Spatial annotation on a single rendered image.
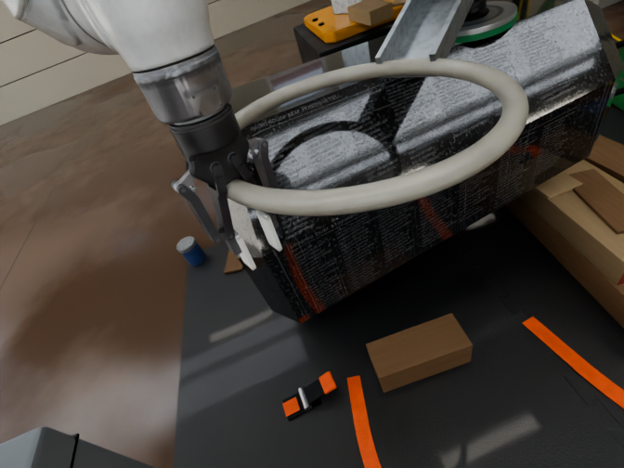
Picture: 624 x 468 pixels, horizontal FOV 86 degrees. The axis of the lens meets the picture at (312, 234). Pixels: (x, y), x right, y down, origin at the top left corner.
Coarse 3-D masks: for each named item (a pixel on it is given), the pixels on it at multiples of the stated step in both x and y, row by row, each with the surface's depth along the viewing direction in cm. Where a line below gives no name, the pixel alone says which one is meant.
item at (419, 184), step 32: (384, 64) 68; (416, 64) 64; (448, 64) 60; (480, 64) 55; (288, 96) 70; (512, 96) 44; (512, 128) 38; (448, 160) 36; (480, 160) 36; (256, 192) 40; (288, 192) 38; (320, 192) 37; (352, 192) 36; (384, 192) 35; (416, 192) 35
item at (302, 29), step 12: (300, 24) 181; (384, 24) 141; (300, 36) 168; (312, 36) 158; (360, 36) 138; (372, 36) 138; (300, 48) 183; (312, 48) 148; (324, 48) 140; (336, 48) 138
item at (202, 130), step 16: (224, 112) 37; (176, 128) 37; (192, 128) 36; (208, 128) 36; (224, 128) 37; (192, 144) 37; (208, 144) 37; (224, 144) 38; (240, 144) 42; (192, 160) 39; (208, 160) 40; (224, 160) 42; (208, 176) 41
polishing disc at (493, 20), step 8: (488, 8) 90; (496, 8) 89; (504, 8) 87; (512, 8) 86; (488, 16) 87; (496, 16) 85; (504, 16) 84; (512, 16) 83; (464, 24) 87; (472, 24) 86; (480, 24) 84; (488, 24) 83; (496, 24) 83; (464, 32) 85; (472, 32) 84
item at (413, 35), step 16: (416, 0) 73; (432, 0) 76; (448, 0) 73; (464, 0) 66; (400, 16) 70; (416, 16) 75; (432, 16) 73; (448, 16) 64; (464, 16) 68; (400, 32) 71; (416, 32) 72; (432, 32) 70; (448, 32) 63; (384, 48) 67; (400, 48) 72; (416, 48) 70; (432, 48) 62; (448, 48) 65
